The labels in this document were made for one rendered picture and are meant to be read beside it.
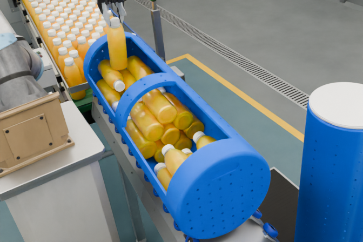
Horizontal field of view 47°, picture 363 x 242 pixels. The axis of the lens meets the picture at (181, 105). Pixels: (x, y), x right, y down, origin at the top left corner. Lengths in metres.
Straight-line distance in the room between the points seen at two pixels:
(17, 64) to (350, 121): 1.05
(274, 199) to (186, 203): 1.39
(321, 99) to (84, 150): 0.85
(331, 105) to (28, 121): 1.00
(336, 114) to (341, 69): 2.36
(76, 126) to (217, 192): 0.51
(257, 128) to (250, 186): 1.97
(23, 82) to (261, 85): 2.60
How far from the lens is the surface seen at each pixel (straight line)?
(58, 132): 1.23
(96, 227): 1.44
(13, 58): 1.26
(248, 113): 3.24
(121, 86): 1.58
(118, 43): 1.58
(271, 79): 3.65
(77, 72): 1.89
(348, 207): 1.72
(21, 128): 1.19
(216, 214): 1.13
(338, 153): 1.53
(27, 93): 1.21
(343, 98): 1.59
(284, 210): 2.35
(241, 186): 1.11
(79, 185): 1.29
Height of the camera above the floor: 1.91
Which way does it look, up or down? 35 degrees down
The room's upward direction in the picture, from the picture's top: 6 degrees counter-clockwise
